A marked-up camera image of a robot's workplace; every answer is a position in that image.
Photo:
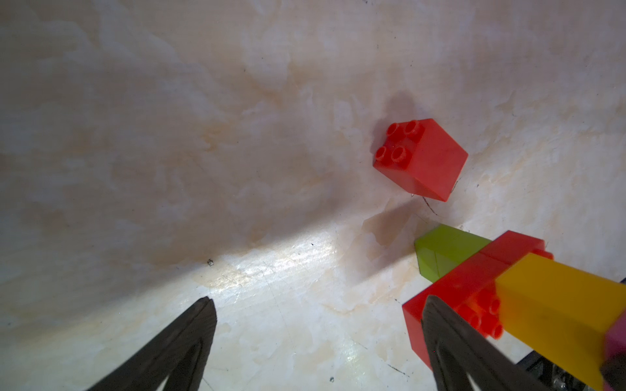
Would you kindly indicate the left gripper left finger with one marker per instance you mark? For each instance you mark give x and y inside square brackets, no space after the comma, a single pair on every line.
[174,359]

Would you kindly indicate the red long lego brick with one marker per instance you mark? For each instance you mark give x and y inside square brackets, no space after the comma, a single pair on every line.
[469,289]

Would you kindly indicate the magenta lego brick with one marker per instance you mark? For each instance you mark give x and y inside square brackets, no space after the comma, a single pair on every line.
[613,368]

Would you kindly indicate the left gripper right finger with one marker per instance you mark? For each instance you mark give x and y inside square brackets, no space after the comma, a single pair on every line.
[461,358]

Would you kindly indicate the yellow lego brick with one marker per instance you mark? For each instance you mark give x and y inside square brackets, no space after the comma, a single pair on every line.
[561,312]

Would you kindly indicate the lime green lego brick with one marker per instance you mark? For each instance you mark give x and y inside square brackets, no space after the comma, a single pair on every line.
[443,248]

